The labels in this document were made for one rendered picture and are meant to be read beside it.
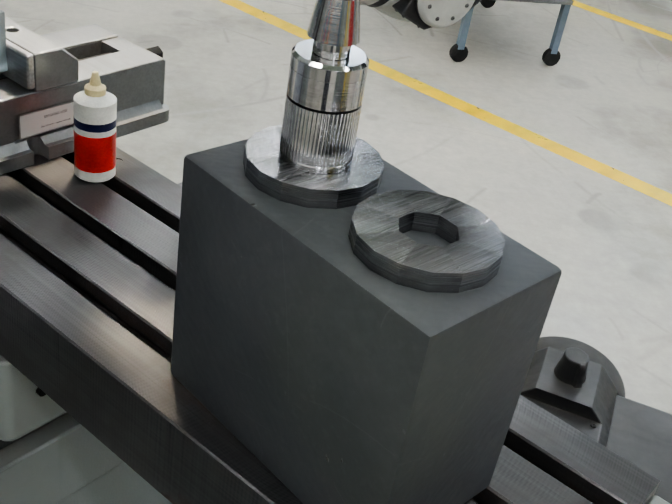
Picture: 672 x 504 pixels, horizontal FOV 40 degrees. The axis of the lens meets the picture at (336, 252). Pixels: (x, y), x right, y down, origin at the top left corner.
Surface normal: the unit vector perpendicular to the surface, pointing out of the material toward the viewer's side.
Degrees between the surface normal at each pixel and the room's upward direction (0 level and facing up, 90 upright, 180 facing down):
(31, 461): 90
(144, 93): 90
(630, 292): 0
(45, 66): 90
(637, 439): 0
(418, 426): 90
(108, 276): 0
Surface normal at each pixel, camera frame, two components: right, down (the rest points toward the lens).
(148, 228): 0.14, -0.83
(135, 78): 0.76, 0.44
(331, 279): -0.73, 0.28
